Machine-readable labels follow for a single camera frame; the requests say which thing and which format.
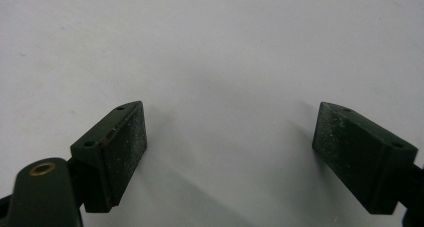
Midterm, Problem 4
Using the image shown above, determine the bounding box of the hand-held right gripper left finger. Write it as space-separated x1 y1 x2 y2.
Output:
69 100 148 214

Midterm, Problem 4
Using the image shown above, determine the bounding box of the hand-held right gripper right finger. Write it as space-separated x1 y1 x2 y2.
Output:
311 101 419 216

